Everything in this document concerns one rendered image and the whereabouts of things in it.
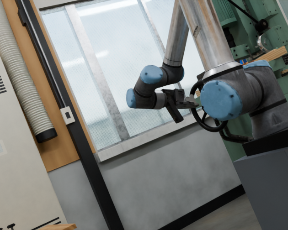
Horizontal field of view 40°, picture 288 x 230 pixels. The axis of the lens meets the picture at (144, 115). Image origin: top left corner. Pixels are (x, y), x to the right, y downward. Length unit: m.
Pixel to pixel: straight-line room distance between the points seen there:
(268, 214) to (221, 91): 0.52
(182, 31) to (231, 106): 0.49
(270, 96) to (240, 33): 0.98
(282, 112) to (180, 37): 0.53
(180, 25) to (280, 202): 0.81
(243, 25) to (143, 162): 1.50
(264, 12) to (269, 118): 1.03
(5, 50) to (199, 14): 1.97
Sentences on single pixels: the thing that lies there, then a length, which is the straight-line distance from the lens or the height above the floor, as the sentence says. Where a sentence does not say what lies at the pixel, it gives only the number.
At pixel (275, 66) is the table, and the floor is 0.86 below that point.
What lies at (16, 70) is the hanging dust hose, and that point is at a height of 1.63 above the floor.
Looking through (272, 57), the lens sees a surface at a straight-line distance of 2.23.
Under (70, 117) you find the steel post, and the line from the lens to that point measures 3.14.
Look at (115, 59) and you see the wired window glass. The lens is 3.61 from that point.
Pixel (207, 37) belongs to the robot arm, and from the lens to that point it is 1.44.
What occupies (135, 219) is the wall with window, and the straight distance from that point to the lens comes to 3.32.
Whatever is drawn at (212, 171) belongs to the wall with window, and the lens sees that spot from 3.68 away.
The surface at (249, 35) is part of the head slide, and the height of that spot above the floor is 1.10.
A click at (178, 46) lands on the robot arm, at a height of 1.08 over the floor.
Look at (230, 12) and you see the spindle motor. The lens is 2.41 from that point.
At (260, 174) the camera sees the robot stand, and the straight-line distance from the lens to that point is 1.55.
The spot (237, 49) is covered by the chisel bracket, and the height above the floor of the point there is 1.05.
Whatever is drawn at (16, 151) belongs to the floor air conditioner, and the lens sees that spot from 2.84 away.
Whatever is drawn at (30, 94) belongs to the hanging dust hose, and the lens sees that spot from 3.05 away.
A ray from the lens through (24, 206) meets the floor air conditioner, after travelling 2.81.
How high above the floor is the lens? 0.74
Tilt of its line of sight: 4 degrees up
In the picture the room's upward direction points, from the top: 23 degrees counter-clockwise
